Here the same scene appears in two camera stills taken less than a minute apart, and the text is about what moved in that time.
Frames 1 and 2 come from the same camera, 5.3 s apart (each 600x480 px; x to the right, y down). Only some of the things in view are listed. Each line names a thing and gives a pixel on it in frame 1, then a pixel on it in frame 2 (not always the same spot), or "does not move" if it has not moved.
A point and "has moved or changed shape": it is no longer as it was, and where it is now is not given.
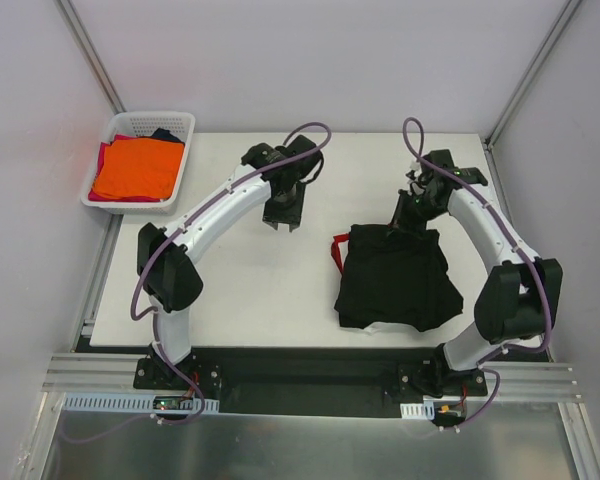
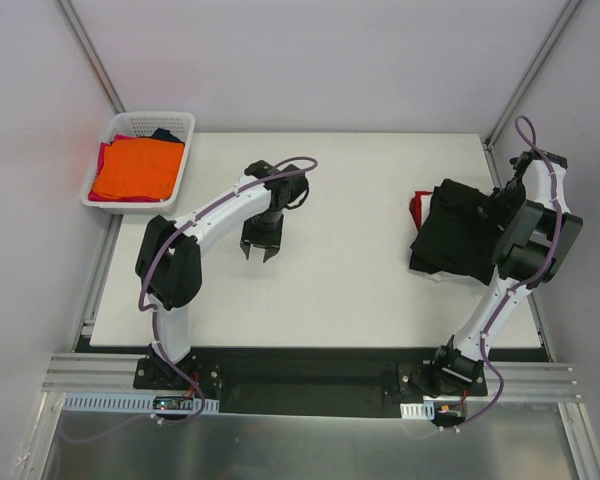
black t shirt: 395,278 has moved or changed shape
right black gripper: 410,220 -> 498,198
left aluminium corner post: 91,56 does not move
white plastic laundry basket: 139,163 does not move
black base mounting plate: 310,382 does not move
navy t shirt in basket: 165,135 does not move
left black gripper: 284,213 -> 261,237
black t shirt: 402,282 -> 468,257
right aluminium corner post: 532,73 does not move
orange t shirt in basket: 145,167 does not move
